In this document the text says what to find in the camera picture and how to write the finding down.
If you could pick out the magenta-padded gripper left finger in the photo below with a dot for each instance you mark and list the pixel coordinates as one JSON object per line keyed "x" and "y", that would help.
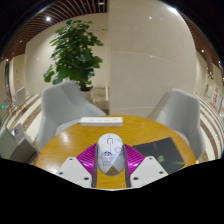
{"x": 78, "y": 168}

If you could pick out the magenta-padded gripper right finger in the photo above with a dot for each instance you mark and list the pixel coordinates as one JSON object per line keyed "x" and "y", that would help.
{"x": 144, "y": 168}

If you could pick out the white printed computer mouse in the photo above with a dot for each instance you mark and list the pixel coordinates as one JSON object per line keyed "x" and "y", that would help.
{"x": 110, "y": 155}

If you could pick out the black mouse pad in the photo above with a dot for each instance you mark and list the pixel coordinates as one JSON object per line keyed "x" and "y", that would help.
{"x": 163, "y": 151}

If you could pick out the white power strip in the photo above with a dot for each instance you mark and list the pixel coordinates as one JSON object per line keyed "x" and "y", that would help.
{"x": 101, "y": 121}

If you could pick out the grey shell chair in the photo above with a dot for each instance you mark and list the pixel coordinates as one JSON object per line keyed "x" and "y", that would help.
{"x": 180, "y": 115}
{"x": 61, "y": 106}

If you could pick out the small grey chair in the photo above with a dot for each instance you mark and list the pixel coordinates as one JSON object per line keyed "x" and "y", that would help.
{"x": 20, "y": 97}

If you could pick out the green potted plant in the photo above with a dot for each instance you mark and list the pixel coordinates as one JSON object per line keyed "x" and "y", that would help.
{"x": 73, "y": 53}

